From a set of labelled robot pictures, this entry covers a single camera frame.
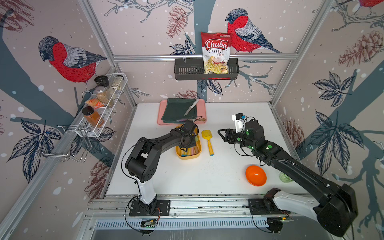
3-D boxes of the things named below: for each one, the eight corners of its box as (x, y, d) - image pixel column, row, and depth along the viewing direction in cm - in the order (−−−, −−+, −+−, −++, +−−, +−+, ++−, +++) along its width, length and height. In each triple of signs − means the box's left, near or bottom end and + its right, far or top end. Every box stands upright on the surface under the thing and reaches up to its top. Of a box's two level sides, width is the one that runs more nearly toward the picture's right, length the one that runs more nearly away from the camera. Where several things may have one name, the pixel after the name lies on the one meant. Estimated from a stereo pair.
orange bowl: (247, 186, 81) (249, 184, 77) (243, 168, 87) (245, 165, 84) (266, 186, 81) (269, 184, 77) (260, 168, 87) (263, 165, 84)
